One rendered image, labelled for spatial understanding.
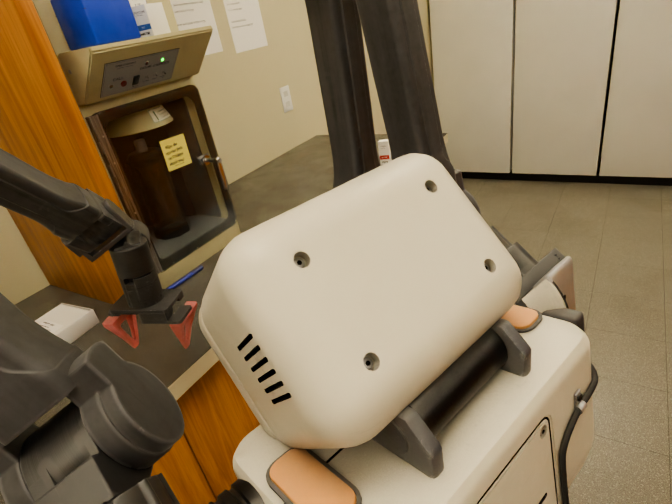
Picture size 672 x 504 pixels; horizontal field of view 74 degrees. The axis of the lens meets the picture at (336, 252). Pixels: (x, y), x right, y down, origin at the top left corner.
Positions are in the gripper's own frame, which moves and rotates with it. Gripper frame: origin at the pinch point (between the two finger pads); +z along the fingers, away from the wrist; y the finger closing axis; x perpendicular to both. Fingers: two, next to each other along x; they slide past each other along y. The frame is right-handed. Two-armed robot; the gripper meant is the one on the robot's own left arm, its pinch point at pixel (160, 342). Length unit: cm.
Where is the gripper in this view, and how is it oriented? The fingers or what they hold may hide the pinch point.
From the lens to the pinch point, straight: 85.6
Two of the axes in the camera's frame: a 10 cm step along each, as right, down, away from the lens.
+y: -9.9, 0.2, 1.5
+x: -1.2, 4.6, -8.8
